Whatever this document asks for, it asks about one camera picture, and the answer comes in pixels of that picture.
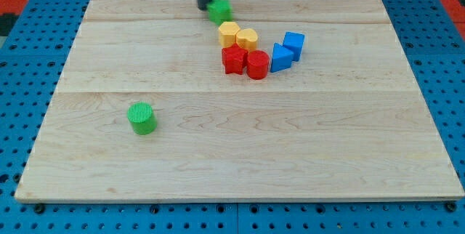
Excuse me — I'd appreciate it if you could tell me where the light wooden board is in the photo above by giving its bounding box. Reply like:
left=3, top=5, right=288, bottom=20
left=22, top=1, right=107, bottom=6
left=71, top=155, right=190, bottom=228
left=15, top=0, right=464, bottom=203

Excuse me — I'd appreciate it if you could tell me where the blue cube block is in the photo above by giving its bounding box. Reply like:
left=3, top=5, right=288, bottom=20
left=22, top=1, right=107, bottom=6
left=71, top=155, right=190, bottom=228
left=283, top=32, right=305, bottom=62

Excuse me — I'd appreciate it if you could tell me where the red cylinder block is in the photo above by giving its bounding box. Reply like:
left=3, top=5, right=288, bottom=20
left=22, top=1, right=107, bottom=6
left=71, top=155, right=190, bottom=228
left=246, top=50, right=270, bottom=80

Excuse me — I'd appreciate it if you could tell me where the yellow heart block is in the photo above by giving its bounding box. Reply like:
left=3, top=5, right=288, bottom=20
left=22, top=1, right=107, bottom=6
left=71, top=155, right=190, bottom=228
left=236, top=28, right=259, bottom=52

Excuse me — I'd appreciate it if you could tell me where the yellow hexagon block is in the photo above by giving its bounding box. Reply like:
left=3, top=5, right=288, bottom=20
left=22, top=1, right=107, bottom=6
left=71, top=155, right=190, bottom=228
left=218, top=21, right=240, bottom=48

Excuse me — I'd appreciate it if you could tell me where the blue triangle block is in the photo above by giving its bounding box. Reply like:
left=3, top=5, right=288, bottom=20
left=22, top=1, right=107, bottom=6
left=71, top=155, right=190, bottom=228
left=270, top=43, right=294, bottom=73

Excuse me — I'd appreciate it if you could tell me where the green star block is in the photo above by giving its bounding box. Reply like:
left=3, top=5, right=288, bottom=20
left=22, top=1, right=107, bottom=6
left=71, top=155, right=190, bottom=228
left=207, top=0, right=233, bottom=25

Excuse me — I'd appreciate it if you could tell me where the red star block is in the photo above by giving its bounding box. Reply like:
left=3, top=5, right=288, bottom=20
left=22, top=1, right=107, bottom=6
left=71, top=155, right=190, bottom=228
left=222, top=44, right=248, bottom=75

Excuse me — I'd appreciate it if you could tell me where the green cylinder block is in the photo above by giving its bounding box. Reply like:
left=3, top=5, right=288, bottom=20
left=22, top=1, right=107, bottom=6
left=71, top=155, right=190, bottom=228
left=126, top=102, right=158, bottom=135

